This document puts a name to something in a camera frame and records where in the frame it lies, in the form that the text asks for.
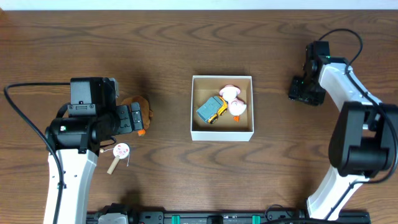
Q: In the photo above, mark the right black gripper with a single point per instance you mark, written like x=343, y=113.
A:
x=294, y=93

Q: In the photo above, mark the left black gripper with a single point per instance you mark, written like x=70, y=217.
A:
x=125, y=116

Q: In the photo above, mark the brown plush toy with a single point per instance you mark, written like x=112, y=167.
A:
x=146, y=112

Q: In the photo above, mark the white pig rattle drum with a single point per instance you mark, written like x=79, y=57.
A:
x=120, y=151

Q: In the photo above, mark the pink duck toy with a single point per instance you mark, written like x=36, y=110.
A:
x=236, y=107

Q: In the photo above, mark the grey yellow toy truck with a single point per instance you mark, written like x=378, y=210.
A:
x=212, y=109

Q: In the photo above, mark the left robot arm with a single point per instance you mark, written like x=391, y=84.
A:
x=75, y=135

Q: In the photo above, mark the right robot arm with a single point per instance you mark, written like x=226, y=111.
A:
x=364, y=141

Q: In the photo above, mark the white cardboard box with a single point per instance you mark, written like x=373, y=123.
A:
x=225, y=128

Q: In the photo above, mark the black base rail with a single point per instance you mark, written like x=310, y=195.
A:
x=118, y=213

